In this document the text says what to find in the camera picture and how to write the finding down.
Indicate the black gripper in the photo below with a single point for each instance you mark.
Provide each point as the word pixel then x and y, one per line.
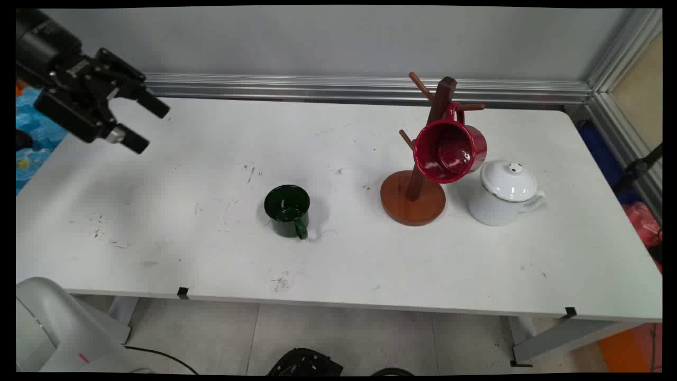
pixel 79 92

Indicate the red ceramic mug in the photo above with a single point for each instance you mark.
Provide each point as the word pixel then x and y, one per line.
pixel 449 151

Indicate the blue plastic bag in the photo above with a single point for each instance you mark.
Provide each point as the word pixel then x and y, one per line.
pixel 37 127

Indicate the dark green enamel mug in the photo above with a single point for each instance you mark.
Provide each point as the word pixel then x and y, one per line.
pixel 288 211

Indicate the black tape marker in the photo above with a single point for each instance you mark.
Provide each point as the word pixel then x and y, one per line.
pixel 570 312
pixel 183 292

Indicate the brown wooden mug tree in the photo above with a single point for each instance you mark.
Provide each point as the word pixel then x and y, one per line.
pixel 412 203

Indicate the black device on floor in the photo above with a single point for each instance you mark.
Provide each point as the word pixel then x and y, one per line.
pixel 304 364

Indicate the white enamel pot with lid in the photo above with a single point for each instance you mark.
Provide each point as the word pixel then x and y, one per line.
pixel 502 193

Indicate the blue bin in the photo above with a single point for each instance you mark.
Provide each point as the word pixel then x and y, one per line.
pixel 603 153

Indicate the grey table leg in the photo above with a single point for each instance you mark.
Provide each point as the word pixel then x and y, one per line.
pixel 566 338

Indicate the red plastic bag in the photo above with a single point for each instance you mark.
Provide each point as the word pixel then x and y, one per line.
pixel 642 225

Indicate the orange floor object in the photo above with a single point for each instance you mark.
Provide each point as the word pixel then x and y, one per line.
pixel 629 349

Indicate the aluminium enclosure frame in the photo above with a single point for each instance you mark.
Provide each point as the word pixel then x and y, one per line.
pixel 370 89

